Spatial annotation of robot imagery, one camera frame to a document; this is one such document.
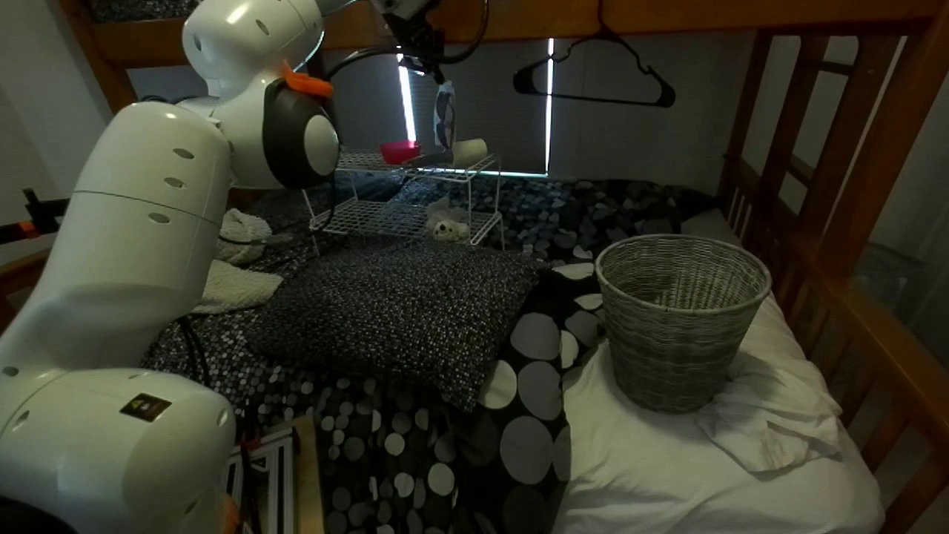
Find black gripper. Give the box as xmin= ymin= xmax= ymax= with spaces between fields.
xmin=380 ymin=0 xmax=450 ymax=84

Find sunglasses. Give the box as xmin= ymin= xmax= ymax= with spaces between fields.
xmin=430 ymin=78 xmax=460 ymax=151

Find pink bowl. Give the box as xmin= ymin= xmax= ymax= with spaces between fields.
xmin=380 ymin=139 xmax=423 ymax=170

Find clear plastic storage box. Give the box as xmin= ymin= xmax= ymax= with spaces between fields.
xmin=298 ymin=147 xmax=506 ymax=250

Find black clothes hanger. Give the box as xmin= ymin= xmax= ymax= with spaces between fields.
xmin=509 ymin=0 xmax=680 ymax=110

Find white stuffed toy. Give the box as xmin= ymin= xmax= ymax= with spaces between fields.
xmin=423 ymin=206 xmax=470 ymax=245

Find black speckled pillow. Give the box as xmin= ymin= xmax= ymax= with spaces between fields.
xmin=247 ymin=240 xmax=543 ymax=412

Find beige towel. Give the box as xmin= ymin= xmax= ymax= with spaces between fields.
xmin=190 ymin=206 xmax=288 ymax=317

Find woven wicker basket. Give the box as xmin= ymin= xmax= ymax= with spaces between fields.
xmin=594 ymin=233 xmax=773 ymax=415

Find black polka dot blanket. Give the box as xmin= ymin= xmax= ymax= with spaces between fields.
xmin=144 ymin=175 xmax=714 ymax=534

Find black rod with orange band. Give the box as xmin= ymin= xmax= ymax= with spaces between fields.
xmin=17 ymin=188 xmax=72 ymax=234

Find wooden box with slats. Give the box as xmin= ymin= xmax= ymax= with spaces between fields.
xmin=230 ymin=412 xmax=330 ymax=534

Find white bed sheet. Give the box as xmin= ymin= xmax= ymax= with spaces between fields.
xmin=551 ymin=212 xmax=887 ymax=534

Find white crumpled cloth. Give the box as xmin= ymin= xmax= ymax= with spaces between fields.
xmin=706 ymin=375 xmax=841 ymax=479

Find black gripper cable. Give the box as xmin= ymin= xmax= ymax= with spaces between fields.
xmin=322 ymin=41 xmax=419 ymax=84

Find orange cable clip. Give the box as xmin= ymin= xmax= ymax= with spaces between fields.
xmin=278 ymin=62 xmax=339 ymax=101

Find wooden bunk bed frame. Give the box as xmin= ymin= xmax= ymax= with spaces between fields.
xmin=55 ymin=0 xmax=949 ymax=534

